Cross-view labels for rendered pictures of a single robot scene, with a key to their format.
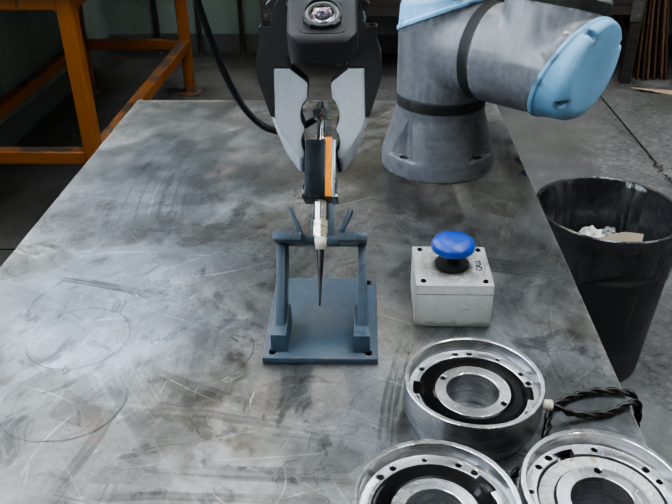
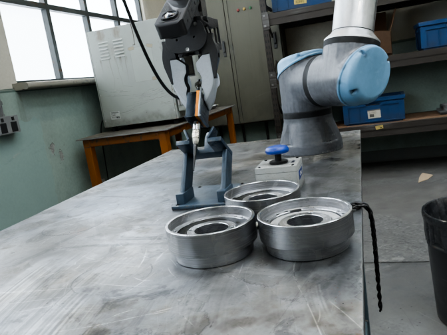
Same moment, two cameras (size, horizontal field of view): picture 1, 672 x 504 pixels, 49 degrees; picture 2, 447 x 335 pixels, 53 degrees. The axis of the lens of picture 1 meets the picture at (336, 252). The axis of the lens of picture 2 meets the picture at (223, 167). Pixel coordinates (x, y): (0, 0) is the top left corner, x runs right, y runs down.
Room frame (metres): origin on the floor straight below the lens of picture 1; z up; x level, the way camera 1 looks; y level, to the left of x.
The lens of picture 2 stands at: (-0.16, -0.22, 0.99)
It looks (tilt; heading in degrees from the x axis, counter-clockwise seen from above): 11 degrees down; 16
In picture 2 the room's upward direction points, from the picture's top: 9 degrees counter-clockwise
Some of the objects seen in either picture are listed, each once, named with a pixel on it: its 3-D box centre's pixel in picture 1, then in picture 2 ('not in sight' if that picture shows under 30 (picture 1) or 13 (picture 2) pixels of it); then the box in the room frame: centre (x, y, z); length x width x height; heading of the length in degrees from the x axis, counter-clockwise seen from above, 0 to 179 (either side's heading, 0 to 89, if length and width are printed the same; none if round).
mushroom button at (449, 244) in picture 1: (451, 260); (278, 159); (0.59, -0.11, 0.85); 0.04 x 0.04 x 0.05
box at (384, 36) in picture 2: not in sight; (365, 36); (4.03, -0.48, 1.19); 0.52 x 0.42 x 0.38; 87
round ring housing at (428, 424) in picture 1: (471, 399); (263, 203); (0.43, -0.10, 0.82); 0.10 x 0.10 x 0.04
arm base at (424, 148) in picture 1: (438, 126); (308, 129); (0.93, -0.14, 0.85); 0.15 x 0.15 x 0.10
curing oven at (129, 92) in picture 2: not in sight; (157, 75); (2.79, 0.98, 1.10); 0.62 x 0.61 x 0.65; 177
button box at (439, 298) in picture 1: (450, 280); (281, 173); (0.59, -0.11, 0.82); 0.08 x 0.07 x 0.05; 177
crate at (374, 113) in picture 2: not in sight; (373, 108); (4.04, -0.50, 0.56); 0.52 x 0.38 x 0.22; 84
